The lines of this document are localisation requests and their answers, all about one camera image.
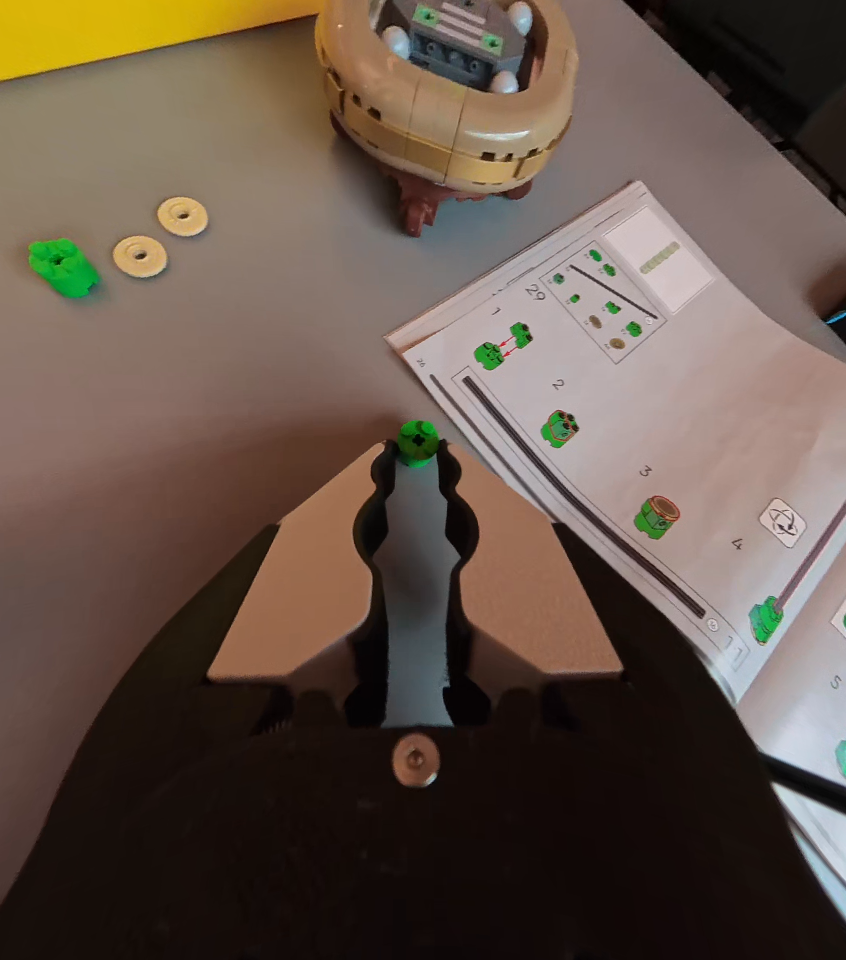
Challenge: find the tan round toy plate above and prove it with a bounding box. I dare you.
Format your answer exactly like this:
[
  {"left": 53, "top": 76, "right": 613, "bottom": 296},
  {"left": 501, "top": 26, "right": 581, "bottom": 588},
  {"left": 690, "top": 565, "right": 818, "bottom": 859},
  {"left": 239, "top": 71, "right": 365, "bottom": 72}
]
[
  {"left": 112, "top": 235, "right": 168, "bottom": 279},
  {"left": 156, "top": 196, "right": 210, "bottom": 238}
]

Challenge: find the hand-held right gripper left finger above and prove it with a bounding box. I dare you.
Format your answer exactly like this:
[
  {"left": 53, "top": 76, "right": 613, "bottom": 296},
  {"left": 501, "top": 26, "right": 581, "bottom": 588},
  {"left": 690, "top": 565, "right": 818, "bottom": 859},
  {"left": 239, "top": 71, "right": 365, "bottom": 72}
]
[{"left": 207, "top": 441, "right": 399, "bottom": 729}]

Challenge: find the black chair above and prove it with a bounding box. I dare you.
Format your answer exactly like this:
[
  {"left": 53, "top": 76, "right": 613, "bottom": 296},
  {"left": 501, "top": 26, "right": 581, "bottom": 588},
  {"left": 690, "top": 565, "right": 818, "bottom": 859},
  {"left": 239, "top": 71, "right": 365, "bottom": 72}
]
[{"left": 621, "top": 0, "right": 846, "bottom": 219}]

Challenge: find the tan toy brick pot model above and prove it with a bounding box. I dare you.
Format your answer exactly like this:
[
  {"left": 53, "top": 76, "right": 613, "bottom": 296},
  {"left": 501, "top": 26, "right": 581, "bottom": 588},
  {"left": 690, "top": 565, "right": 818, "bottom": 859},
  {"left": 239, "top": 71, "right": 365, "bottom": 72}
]
[{"left": 314, "top": 0, "right": 573, "bottom": 238}]

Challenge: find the small green round brick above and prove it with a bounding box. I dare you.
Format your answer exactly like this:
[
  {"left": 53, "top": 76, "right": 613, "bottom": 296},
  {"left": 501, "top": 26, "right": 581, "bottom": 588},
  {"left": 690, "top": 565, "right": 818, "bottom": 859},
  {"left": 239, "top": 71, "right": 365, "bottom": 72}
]
[{"left": 396, "top": 420, "right": 441, "bottom": 469}]

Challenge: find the yellow board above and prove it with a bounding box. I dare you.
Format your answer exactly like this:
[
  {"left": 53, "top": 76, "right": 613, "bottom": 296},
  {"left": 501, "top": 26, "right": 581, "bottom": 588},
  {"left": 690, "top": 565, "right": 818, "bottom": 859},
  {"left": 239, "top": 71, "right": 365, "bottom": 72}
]
[{"left": 0, "top": 0, "right": 323, "bottom": 95}]

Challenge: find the building instruction booklet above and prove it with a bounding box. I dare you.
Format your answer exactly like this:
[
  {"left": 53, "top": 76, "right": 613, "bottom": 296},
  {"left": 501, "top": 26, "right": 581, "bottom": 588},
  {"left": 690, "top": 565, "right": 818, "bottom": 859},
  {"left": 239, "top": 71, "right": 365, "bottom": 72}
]
[{"left": 384, "top": 180, "right": 846, "bottom": 960}]

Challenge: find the grey desk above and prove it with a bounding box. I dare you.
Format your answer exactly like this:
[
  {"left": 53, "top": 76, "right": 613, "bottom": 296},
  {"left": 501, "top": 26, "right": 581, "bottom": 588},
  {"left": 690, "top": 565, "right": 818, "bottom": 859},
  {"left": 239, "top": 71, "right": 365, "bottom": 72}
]
[{"left": 0, "top": 0, "right": 846, "bottom": 960}]

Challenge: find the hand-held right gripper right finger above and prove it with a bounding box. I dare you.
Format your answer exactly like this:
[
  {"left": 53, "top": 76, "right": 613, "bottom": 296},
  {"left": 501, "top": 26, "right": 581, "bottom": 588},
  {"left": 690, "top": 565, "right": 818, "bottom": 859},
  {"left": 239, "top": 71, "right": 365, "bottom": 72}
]
[{"left": 436, "top": 441, "right": 625, "bottom": 729}]

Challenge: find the green toy brick assembly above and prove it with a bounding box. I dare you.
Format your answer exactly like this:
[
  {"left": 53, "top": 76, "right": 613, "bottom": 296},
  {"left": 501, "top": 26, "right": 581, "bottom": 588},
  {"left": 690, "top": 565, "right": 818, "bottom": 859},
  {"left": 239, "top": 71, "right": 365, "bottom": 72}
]
[{"left": 27, "top": 237, "right": 102, "bottom": 300}]

